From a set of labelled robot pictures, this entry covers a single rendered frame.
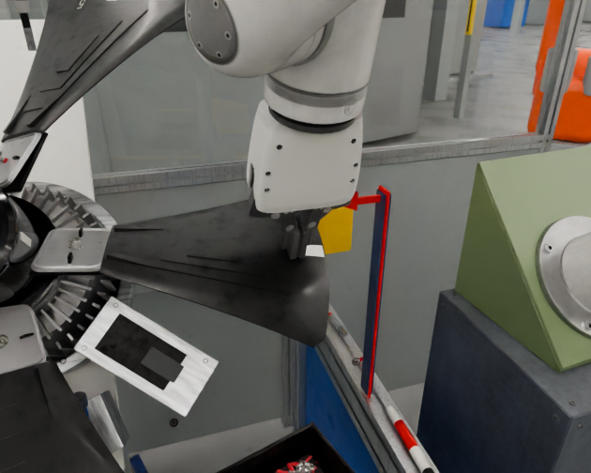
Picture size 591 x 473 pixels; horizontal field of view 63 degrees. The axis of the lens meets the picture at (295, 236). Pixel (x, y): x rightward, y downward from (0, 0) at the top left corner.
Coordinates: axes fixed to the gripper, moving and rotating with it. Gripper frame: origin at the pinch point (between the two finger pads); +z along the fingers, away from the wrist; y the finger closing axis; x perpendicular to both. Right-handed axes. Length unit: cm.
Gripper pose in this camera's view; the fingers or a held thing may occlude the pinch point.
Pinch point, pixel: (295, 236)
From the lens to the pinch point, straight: 51.4
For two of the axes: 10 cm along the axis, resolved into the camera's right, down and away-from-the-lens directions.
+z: -1.0, 7.2, 6.9
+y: -9.5, 1.3, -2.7
